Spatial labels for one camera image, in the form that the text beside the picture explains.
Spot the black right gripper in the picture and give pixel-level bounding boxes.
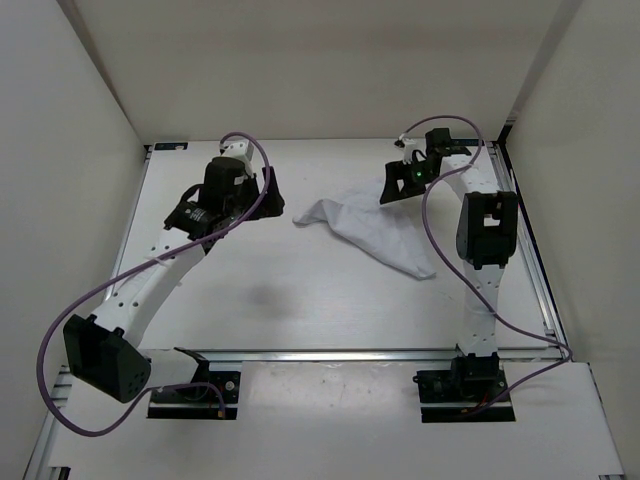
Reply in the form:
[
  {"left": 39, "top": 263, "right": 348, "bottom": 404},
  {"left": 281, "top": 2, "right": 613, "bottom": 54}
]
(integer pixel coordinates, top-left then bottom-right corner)
[{"left": 379, "top": 159, "right": 438, "bottom": 205}]

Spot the white skirt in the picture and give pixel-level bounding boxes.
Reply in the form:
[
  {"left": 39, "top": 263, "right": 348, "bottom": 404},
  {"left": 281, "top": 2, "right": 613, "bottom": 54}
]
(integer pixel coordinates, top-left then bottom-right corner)
[{"left": 292, "top": 177, "right": 436, "bottom": 280}]

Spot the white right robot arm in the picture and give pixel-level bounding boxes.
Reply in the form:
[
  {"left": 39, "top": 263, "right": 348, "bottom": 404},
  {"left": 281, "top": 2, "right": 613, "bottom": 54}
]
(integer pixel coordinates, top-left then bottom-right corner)
[{"left": 379, "top": 140, "right": 518, "bottom": 358}]

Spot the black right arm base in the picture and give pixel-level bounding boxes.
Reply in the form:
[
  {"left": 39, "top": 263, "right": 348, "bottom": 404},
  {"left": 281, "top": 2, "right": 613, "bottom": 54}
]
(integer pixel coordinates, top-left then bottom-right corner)
[{"left": 412, "top": 353, "right": 516, "bottom": 424}]

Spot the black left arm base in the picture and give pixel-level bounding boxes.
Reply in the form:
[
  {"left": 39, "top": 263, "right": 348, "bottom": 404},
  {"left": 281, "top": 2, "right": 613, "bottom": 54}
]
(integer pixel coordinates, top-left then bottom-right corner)
[{"left": 147, "top": 348, "right": 241, "bottom": 421}]

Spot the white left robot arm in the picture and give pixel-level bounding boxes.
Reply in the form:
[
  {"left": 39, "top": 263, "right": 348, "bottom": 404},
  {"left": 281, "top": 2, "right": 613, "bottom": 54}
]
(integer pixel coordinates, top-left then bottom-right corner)
[{"left": 63, "top": 157, "right": 285, "bottom": 403}]

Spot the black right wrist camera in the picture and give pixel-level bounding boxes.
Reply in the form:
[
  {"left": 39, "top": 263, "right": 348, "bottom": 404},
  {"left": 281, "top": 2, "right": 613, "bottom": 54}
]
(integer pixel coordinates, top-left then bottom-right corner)
[{"left": 394, "top": 128, "right": 471, "bottom": 157}]

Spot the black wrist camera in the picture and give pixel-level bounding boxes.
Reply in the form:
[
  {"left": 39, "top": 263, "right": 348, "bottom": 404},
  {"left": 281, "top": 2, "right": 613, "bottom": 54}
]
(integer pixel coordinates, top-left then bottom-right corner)
[
  {"left": 394, "top": 128, "right": 471, "bottom": 157},
  {"left": 198, "top": 140, "right": 254, "bottom": 214}
]

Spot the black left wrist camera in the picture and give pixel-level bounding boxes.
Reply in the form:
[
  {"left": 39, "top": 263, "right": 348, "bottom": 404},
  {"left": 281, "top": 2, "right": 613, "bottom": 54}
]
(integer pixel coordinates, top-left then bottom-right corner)
[{"left": 198, "top": 140, "right": 254, "bottom": 214}]

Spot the aluminium frame rail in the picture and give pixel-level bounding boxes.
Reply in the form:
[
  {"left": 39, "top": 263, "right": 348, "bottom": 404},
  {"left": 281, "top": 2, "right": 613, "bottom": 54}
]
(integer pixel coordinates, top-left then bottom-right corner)
[{"left": 144, "top": 348, "right": 574, "bottom": 365}]

